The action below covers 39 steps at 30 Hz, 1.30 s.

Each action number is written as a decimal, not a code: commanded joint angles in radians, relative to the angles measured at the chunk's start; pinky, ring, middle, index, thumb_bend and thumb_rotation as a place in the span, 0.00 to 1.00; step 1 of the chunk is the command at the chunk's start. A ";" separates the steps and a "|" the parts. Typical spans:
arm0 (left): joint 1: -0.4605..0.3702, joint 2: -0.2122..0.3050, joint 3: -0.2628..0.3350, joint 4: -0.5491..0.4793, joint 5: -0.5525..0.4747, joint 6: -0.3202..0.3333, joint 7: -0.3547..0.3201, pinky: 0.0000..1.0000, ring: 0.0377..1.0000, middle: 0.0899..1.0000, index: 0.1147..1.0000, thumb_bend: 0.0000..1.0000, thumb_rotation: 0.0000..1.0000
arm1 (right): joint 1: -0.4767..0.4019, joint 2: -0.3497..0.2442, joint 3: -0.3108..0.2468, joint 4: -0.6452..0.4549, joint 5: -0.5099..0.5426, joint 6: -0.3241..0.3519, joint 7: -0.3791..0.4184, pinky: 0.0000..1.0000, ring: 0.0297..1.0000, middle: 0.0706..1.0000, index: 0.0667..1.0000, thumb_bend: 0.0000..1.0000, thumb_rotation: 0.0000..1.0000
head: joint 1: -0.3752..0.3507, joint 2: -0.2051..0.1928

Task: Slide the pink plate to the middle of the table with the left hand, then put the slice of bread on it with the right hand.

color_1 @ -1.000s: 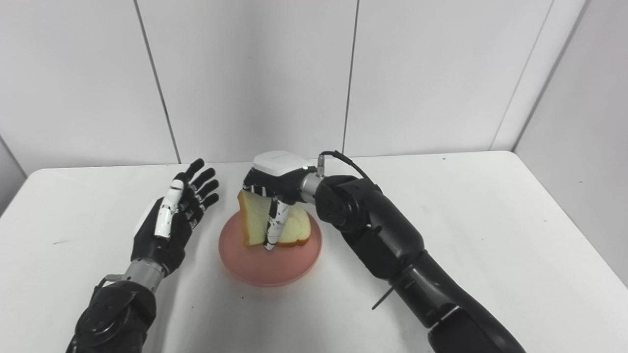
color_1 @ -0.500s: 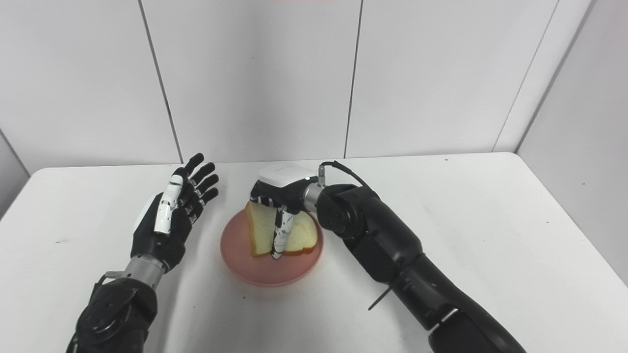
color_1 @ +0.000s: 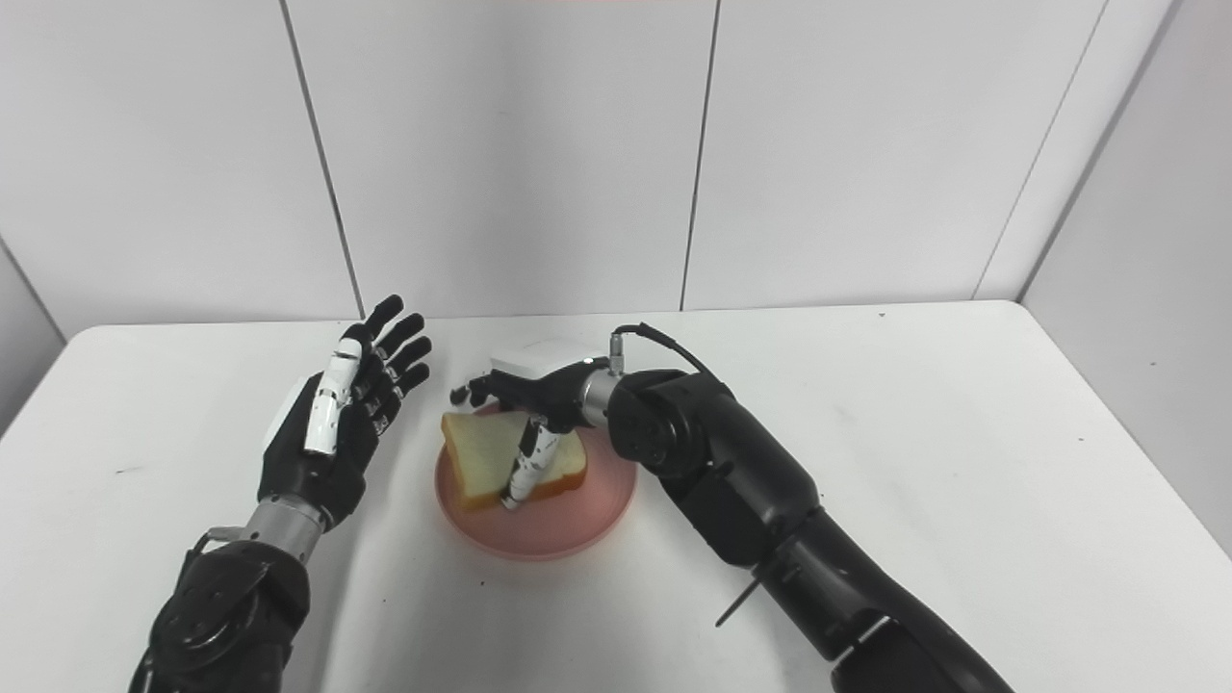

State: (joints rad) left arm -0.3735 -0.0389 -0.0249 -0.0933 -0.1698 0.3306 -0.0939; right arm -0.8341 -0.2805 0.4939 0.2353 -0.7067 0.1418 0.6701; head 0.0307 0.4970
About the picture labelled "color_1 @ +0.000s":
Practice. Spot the pink round plate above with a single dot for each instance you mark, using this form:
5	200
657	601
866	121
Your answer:
558	525

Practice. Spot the slice of white bread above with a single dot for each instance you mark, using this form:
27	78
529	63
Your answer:
481	452

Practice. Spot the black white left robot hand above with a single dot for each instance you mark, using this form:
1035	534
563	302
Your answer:
332	462

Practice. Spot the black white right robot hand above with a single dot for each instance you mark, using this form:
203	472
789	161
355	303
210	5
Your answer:
544	380

